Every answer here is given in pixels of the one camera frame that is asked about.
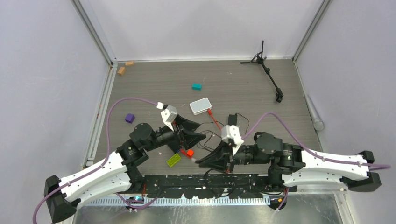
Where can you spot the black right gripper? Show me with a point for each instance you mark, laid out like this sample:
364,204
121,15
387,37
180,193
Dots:
222,148

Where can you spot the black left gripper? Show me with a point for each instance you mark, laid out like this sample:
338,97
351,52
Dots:
189,138

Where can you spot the white box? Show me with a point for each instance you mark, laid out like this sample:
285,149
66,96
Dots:
200,106

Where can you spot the black network switch box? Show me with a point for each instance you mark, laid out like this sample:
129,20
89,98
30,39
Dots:
174,146

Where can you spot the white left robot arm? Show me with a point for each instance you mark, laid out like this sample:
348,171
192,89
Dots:
118,172

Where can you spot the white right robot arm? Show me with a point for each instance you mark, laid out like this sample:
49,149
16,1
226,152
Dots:
290,165

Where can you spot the orange-red cube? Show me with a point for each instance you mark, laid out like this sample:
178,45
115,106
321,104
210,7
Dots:
190,153

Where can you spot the green lego brick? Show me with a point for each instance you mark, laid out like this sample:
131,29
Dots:
173,160

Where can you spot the teal block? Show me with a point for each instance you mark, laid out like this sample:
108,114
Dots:
196,86

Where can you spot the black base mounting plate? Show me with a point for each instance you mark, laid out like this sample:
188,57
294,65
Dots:
206,186

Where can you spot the purple block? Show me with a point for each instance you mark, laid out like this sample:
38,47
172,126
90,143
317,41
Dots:
129,118

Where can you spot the orange block near corner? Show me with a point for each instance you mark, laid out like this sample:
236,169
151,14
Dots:
121,71

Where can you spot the orange block corner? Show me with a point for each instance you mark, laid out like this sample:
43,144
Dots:
121,71
129,63

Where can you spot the orange block far corner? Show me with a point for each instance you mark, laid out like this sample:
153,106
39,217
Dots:
129,63

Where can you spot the black tripod stand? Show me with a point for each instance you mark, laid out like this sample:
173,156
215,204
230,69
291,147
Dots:
259,59

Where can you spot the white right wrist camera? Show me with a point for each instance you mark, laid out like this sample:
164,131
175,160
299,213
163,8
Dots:
230,134

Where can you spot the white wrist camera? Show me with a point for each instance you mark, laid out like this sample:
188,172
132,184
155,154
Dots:
230,134
168,114

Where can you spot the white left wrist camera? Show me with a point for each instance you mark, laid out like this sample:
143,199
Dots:
168,114

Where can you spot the grey cylinder by wall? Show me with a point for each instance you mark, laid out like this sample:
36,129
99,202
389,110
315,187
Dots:
316,120

